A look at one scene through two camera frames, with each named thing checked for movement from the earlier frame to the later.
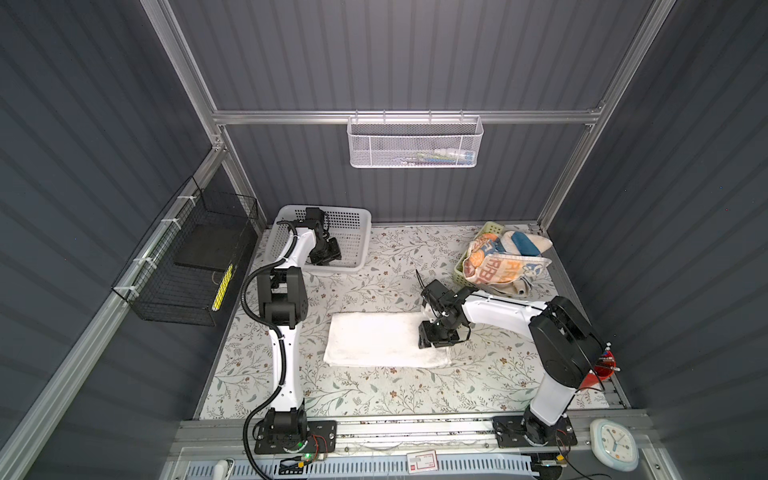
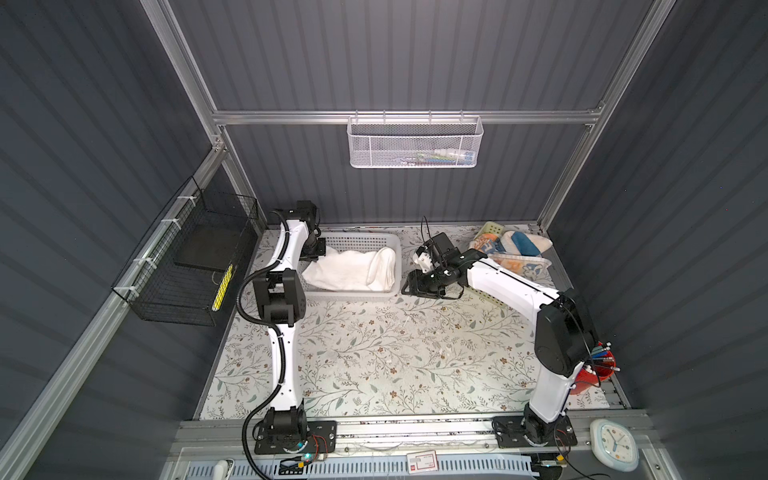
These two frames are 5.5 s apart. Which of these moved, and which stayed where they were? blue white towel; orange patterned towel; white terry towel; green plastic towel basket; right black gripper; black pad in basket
Moved: white terry towel; right black gripper
Stayed: black pad in basket; green plastic towel basket; blue white towel; orange patterned towel
